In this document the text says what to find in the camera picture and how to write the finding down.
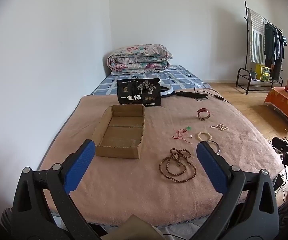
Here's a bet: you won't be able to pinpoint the blue checked bedsheet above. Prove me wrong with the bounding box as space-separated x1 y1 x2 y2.
91 64 212 96

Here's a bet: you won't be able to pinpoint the yellow crate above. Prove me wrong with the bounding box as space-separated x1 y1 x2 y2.
255 64 271 81

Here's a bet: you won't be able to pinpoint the black clothes rack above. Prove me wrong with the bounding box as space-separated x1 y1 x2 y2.
235 0 285 95

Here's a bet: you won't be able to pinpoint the black snack bag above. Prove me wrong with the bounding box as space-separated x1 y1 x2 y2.
117 78 161 107

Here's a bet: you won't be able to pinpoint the cream knotted bead bracelet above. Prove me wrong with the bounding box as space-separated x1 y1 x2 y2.
211 123 230 131

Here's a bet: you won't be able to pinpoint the striped hanging cloth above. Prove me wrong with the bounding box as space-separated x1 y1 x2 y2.
248 9 266 64

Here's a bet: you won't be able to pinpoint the red leather bracelet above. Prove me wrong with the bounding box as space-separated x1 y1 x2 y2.
197 108 210 121

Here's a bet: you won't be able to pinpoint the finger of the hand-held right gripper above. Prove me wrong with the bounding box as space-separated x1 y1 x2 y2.
272 137 288 155

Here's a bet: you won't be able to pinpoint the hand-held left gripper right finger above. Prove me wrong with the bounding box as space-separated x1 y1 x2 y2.
188 141 280 240

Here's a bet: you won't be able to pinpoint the black cable with switch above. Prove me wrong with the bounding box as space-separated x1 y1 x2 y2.
194 85 231 104

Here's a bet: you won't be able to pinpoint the brown cardboard piece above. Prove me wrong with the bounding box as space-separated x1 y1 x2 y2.
104 214 164 240

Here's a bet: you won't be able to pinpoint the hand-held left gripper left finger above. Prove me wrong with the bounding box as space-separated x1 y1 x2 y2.
11 139 102 240

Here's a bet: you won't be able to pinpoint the red string jade pendant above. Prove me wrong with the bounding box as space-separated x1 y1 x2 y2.
172 126 193 144

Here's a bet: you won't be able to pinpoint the white ring light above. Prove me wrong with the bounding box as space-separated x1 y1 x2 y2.
160 85 177 97

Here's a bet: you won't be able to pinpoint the thin metal bangle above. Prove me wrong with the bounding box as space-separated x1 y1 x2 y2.
206 141 221 155

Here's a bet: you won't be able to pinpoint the pink blanket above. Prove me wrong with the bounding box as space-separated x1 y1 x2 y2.
39 88 285 227

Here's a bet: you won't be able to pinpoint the brown wooden bead necklace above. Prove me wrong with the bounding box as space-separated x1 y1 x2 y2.
159 148 197 183

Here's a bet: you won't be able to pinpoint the folded floral quilt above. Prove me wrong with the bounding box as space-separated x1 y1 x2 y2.
107 44 173 75

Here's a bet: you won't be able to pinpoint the dark hanging clothes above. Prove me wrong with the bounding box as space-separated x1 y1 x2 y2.
264 22 288 79

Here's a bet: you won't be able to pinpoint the cardboard box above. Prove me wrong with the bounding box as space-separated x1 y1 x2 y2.
92 104 146 159

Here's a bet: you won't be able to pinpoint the white bead bracelet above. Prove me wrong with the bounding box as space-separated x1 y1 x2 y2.
197 132 212 142

